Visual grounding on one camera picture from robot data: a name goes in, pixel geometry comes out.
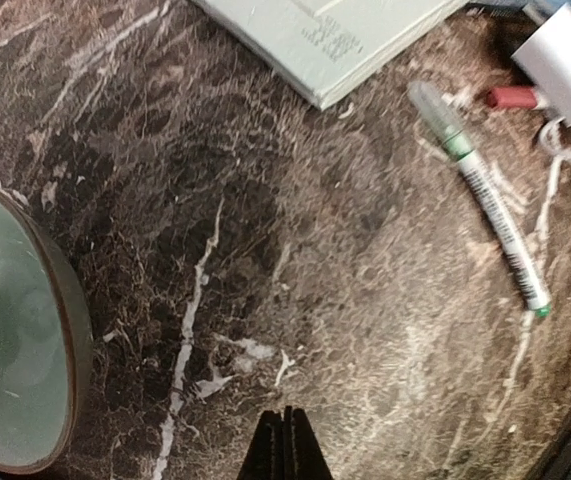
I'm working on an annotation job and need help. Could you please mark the green ceramic bowl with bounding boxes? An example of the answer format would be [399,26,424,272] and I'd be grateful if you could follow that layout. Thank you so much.
[0,193,93,475]

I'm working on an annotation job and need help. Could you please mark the small red eraser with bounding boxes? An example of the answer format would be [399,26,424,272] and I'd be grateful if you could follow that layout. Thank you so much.
[485,86,539,109]

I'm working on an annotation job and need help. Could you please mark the pale green thin book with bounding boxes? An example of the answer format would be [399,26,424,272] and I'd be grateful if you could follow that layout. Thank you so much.
[195,0,466,111]

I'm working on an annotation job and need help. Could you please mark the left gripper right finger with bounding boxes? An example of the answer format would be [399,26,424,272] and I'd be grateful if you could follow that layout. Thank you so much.
[284,406,333,480]

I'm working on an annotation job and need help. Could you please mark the green capped marker pen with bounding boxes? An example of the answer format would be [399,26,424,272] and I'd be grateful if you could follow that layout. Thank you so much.
[408,81,551,317]

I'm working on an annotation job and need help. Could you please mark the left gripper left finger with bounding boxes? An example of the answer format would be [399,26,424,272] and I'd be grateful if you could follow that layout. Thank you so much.
[237,411,284,480]

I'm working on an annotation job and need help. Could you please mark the white power adapter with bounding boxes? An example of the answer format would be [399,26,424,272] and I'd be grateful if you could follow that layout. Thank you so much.
[512,3,571,126]

